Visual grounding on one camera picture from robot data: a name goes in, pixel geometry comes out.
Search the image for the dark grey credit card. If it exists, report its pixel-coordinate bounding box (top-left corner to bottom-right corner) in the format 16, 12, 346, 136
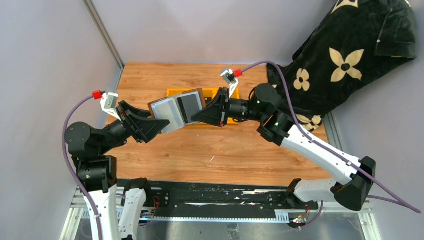
176, 91, 203, 125

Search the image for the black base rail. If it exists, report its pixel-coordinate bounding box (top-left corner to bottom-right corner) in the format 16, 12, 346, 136
140, 180, 320, 224

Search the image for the brown leather card holder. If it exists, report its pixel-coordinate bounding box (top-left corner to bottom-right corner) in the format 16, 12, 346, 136
147, 88, 206, 134

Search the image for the black floral blanket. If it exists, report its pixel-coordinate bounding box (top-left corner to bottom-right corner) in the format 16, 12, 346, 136
266, 0, 417, 132

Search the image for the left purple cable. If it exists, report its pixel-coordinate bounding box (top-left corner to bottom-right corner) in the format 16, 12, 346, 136
61, 90, 104, 240

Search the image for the yellow compartment tray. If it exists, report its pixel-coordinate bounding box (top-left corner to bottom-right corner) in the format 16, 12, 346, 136
165, 87, 241, 126

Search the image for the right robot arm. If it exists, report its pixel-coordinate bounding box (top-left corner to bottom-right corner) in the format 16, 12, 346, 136
191, 83, 376, 212

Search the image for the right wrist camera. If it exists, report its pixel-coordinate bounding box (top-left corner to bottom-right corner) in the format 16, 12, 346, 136
220, 67, 239, 98

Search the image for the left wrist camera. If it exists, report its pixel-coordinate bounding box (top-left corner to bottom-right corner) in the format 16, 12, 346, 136
100, 92, 121, 120

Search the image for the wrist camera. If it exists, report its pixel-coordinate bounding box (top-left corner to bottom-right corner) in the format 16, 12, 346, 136
220, 67, 239, 98
100, 92, 121, 120

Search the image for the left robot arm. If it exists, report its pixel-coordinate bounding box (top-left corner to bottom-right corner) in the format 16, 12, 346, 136
64, 101, 170, 240

